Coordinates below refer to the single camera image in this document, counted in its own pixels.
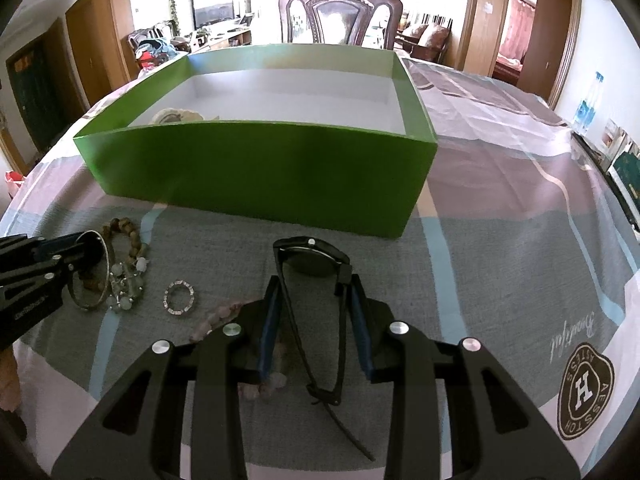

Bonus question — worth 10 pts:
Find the beige coiled bracelet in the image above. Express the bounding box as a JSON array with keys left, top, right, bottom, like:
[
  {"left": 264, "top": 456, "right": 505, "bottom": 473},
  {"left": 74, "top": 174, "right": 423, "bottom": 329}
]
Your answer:
[{"left": 152, "top": 107, "right": 221, "bottom": 126}]

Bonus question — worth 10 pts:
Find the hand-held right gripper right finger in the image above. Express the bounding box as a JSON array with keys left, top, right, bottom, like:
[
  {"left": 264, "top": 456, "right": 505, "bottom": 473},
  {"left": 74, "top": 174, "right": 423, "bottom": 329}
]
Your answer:
[{"left": 345, "top": 272, "right": 583, "bottom": 480}]

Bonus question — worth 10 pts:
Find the light printed box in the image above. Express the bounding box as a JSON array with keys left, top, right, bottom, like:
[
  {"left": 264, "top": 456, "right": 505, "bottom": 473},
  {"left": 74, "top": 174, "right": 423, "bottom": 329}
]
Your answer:
[{"left": 600, "top": 119, "right": 630, "bottom": 166}]

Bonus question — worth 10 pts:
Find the clear water bottle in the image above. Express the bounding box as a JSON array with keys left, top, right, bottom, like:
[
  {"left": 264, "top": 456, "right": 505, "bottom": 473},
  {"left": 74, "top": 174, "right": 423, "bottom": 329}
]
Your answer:
[{"left": 573, "top": 72, "right": 605, "bottom": 133}]

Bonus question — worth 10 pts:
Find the flat screen television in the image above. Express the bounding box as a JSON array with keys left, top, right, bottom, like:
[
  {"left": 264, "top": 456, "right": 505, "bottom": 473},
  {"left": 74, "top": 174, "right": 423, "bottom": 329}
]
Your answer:
[{"left": 192, "top": 0, "right": 236, "bottom": 28}]

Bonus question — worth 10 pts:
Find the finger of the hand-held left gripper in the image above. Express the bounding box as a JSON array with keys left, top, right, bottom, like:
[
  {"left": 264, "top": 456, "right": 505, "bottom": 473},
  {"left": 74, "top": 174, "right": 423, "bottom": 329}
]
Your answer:
[
  {"left": 0, "top": 256, "right": 106, "bottom": 351},
  {"left": 0, "top": 231, "right": 108, "bottom": 262}
]

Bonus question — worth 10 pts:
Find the dark green book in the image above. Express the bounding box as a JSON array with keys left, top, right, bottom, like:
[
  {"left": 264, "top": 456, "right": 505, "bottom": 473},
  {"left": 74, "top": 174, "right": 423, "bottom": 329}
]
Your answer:
[{"left": 607, "top": 152, "right": 640, "bottom": 233}]

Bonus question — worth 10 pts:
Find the silver bangle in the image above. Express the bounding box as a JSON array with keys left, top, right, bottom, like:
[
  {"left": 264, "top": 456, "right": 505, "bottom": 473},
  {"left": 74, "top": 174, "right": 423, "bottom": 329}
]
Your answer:
[{"left": 67, "top": 230, "right": 112, "bottom": 311}]

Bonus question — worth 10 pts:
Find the person's left hand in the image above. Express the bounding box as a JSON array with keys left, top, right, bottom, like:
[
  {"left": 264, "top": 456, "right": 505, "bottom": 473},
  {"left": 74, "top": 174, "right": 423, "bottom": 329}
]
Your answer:
[{"left": 0, "top": 347, "right": 21, "bottom": 411}]

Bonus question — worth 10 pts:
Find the black wrist watch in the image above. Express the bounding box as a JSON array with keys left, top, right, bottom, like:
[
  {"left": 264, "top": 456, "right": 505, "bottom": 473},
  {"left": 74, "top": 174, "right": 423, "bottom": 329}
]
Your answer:
[{"left": 272, "top": 236, "right": 376, "bottom": 462}]

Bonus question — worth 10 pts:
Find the dark entrance door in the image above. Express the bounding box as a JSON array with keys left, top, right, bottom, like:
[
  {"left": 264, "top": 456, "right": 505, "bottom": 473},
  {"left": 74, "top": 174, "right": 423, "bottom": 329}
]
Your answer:
[{"left": 6, "top": 25, "right": 66, "bottom": 153}]

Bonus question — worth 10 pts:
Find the small rhinestone bracelet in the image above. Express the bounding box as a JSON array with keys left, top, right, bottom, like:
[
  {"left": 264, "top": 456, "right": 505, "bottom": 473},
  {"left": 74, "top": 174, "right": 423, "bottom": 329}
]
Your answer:
[{"left": 163, "top": 280, "right": 196, "bottom": 317}]

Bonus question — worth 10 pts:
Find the white and red bag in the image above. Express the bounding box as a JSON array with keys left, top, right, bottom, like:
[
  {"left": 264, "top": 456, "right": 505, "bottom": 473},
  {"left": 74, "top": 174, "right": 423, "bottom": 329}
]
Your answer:
[{"left": 5, "top": 170, "right": 26, "bottom": 201}]

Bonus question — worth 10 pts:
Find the pink bead bracelet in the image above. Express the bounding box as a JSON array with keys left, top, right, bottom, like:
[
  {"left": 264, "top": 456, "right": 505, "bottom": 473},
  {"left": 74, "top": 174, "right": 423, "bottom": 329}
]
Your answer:
[{"left": 190, "top": 300, "right": 288, "bottom": 401}]

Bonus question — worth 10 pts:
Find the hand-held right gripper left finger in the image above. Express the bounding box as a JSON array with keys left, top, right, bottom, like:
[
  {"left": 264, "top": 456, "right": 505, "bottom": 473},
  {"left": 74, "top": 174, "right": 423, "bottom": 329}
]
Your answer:
[{"left": 50, "top": 275, "right": 281, "bottom": 480}]

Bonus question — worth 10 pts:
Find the wooden armchair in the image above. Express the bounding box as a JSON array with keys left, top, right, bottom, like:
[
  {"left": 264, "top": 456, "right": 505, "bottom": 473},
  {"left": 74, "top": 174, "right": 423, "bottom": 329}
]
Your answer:
[{"left": 127, "top": 20, "right": 193, "bottom": 73}]

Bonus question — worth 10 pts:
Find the pink curtain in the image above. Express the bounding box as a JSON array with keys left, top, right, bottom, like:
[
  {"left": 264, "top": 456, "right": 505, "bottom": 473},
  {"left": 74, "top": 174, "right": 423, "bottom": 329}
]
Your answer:
[{"left": 500, "top": 0, "right": 538, "bottom": 61}]

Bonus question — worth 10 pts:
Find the wooden television cabinet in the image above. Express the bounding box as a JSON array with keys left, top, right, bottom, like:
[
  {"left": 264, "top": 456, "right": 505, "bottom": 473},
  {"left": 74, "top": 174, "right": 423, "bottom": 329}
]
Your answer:
[{"left": 172, "top": 25, "right": 253, "bottom": 53}]

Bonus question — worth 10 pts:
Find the brown wooden bead bracelet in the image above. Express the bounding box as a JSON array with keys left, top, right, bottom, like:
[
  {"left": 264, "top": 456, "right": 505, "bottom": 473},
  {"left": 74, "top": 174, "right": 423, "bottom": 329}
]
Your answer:
[{"left": 85, "top": 217, "right": 151, "bottom": 293}]

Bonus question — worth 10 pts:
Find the brown sofa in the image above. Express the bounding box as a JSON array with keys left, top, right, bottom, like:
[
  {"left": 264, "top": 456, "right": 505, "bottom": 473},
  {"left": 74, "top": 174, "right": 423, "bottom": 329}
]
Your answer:
[{"left": 395, "top": 12, "right": 453, "bottom": 63}]

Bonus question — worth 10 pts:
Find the pile of clothes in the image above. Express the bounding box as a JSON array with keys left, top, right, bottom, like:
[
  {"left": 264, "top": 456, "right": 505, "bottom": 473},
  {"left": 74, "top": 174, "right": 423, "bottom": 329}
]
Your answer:
[{"left": 135, "top": 37, "right": 181, "bottom": 71}]

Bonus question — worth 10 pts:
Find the green cardboard box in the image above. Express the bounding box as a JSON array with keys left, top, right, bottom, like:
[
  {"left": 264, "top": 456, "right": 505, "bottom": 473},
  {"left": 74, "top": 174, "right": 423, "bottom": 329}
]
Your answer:
[{"left": 73, "top": 43, "right": 439, "bottom": 239}]

